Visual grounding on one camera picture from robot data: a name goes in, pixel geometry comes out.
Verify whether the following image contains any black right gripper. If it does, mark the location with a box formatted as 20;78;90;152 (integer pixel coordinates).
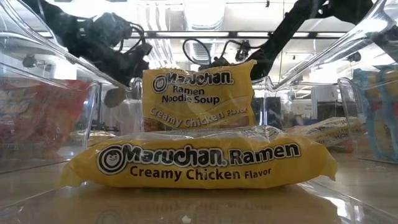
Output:
198;46;274;80

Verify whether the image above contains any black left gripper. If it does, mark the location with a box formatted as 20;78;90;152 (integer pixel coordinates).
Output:
70;12;153;108

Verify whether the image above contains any blue beef ramen pack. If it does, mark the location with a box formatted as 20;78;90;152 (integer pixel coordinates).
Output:
353;65;398;162

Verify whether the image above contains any black round ceiling fixture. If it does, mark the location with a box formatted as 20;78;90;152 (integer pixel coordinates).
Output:
347;52;363;64

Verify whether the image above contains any black overhead camera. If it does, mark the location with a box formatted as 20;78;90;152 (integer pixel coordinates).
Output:
235;40;251;62

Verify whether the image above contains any silver ventilation duct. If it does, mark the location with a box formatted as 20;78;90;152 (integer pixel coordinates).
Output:
183;0;226;68

